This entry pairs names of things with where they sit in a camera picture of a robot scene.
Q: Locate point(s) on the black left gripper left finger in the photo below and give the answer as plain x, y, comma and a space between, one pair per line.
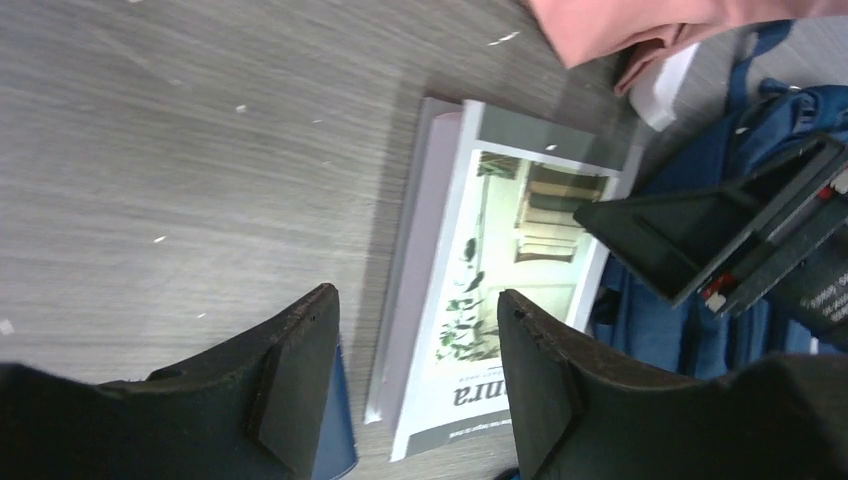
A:
250, 407

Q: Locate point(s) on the grey magazine stack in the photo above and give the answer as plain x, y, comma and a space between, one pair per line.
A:
490, 206

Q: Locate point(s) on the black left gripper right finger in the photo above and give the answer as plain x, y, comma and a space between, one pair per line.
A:
583, 410

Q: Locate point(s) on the pink shorts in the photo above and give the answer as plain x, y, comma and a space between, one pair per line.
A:
581, 31

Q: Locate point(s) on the navy blue backpack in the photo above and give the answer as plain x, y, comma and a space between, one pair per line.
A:
692, 338

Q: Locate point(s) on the small blue wallet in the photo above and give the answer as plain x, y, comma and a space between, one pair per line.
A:
337, 453

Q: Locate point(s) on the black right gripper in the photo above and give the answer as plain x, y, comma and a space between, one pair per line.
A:
780, 231

